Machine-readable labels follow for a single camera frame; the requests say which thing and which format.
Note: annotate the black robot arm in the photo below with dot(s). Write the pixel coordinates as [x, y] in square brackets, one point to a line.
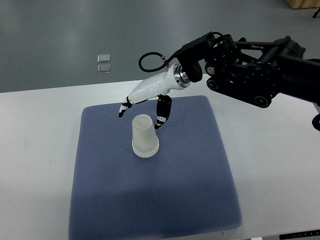
[252, 72]

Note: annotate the black table edge strip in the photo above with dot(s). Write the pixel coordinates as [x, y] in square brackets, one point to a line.
[296, 235]

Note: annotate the black tripod foot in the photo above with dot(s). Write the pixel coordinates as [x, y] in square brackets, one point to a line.
[316, 13]

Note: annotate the wooden furniture corner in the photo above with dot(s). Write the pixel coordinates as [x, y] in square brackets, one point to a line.
[303, 4]

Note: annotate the white paper cup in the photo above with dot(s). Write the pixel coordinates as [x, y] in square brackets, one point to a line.
[145, 154]
[144, 137]

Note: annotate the white paper cup on mat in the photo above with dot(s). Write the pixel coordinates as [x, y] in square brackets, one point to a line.
[145, 154]

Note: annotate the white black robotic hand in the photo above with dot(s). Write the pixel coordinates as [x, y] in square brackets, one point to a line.
[159, 86]

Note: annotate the upper metal floor plate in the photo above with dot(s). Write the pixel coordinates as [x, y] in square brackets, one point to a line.
[103, 58]

